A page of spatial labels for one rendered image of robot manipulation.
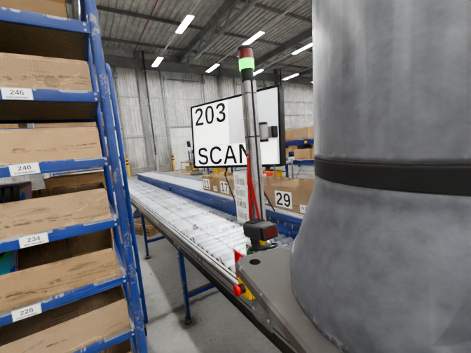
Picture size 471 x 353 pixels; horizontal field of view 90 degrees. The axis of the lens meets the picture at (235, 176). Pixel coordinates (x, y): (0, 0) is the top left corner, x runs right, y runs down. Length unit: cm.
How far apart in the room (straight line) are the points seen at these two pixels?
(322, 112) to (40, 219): 85
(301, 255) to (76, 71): 85
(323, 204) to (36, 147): 83
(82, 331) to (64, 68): 83
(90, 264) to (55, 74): 59
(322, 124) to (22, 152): 83
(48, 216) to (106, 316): 39
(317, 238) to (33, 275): 88
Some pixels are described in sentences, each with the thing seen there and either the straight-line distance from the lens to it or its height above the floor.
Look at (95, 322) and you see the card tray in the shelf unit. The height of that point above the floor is 80.
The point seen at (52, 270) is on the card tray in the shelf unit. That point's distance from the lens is 95.
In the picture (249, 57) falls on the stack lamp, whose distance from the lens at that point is 86.
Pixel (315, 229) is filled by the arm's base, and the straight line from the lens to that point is 17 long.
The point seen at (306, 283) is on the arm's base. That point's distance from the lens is 17.
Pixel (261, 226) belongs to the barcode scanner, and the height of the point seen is 109.
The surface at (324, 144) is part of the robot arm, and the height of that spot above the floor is 133.
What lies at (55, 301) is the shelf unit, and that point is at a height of 93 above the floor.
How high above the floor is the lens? 134
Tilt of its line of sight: 7 degrees down
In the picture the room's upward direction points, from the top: 5 degrees counter-clockwise
